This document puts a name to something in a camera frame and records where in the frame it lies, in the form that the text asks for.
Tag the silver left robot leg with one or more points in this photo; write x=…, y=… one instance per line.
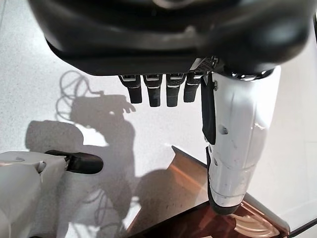
x=19, y=186

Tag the brown glossy curved stand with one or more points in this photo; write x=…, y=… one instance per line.
x=178, y=198

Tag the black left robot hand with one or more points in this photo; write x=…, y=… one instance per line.
x=148, y=37

